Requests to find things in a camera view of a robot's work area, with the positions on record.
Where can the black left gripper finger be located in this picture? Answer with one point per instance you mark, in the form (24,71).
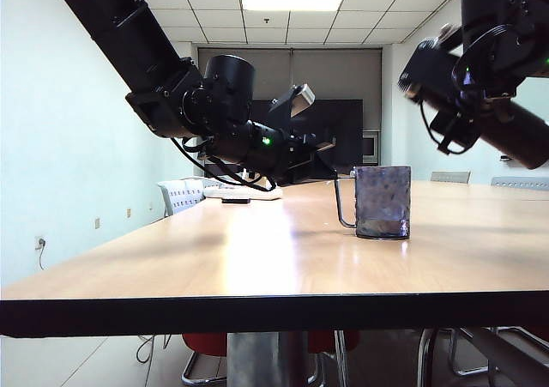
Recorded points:
(327,145)
(306,167)

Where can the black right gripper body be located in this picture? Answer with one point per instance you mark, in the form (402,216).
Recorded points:
(489,69)

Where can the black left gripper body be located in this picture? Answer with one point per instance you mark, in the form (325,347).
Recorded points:
(296,146)

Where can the black thermos cup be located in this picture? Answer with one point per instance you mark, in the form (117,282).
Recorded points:
(523,142)

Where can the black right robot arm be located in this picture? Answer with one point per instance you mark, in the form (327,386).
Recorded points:
(493,1)

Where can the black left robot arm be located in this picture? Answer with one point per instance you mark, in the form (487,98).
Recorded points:
(128,31)

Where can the black flat television screen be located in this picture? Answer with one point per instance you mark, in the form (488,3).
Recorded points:
(343,125)

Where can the long white power strip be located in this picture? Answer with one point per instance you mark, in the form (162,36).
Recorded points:
(270,196)

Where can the small black flat device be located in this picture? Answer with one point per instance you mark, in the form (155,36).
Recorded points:
(236,201)

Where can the translucent grey textured mug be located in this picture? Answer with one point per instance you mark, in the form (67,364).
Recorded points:
(381,202)

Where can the white plastic perforated chair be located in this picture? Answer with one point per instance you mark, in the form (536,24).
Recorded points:
(180,198)

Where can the red chair chrome legs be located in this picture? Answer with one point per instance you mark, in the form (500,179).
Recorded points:
(206,344)
(321,342)
(540,331)

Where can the grey diagonal table strut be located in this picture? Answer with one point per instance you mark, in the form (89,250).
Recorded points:
(506,352)

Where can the grey framed wall cabinet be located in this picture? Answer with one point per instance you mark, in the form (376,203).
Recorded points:
(371,146)

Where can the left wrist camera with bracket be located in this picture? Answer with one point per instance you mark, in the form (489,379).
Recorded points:
(302,98)

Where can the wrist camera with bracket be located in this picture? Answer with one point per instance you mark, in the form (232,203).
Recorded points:
(302,98)
(429,69)

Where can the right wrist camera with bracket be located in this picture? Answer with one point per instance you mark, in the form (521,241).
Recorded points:
(429,69)

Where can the grey metal table pedestal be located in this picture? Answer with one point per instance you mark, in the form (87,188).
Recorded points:
(257,361)

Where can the chrome tube chair frame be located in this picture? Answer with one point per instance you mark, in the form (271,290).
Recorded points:
(424,361)

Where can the wall outlet with plug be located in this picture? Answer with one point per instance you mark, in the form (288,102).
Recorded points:
(40,242)

